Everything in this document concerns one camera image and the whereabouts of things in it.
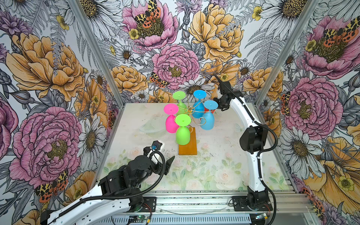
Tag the left aluminium corner post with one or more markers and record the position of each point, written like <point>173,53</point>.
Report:
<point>92,41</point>

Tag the aluminium corner post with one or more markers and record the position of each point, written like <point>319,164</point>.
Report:
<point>299,26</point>
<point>92,41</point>

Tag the wooden rack base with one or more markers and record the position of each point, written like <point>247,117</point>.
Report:
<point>189,149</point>

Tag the back blue wine glass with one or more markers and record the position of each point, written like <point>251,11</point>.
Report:
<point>198,107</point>

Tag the green circuit board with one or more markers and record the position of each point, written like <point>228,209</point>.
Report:
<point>139,219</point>

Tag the red wine glass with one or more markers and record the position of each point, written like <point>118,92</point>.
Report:
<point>211,109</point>

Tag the right aluminium corner post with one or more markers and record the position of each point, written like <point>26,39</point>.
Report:
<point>299,26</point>

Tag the pink wine glass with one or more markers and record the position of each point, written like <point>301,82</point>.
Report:
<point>171,110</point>

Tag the front green wine glass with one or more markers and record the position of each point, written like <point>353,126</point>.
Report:
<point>183,133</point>

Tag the back green wine glass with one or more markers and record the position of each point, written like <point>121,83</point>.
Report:
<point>179,96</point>

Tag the light blue wine glass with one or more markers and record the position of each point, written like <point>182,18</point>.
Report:
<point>207,121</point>

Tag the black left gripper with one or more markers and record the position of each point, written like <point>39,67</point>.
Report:
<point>168,163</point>

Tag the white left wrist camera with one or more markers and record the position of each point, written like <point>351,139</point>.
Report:
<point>157,146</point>

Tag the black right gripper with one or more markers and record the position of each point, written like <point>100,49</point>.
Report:
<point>226,107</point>

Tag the green wine glass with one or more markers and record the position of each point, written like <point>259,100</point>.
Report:
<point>183,133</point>
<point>179,96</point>

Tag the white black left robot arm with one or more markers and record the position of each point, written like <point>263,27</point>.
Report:
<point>121,191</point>

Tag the gold wire glass rack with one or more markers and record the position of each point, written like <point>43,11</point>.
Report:
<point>189,111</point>

